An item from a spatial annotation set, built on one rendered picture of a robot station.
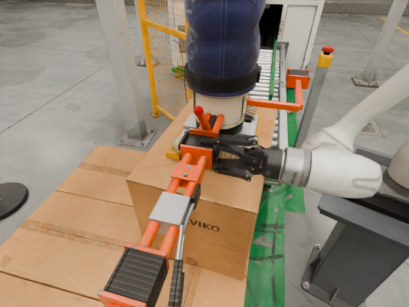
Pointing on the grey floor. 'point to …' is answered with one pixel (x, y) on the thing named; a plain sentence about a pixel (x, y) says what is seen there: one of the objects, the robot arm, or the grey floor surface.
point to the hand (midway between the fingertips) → (199, 151)
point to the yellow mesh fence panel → (151, 54)
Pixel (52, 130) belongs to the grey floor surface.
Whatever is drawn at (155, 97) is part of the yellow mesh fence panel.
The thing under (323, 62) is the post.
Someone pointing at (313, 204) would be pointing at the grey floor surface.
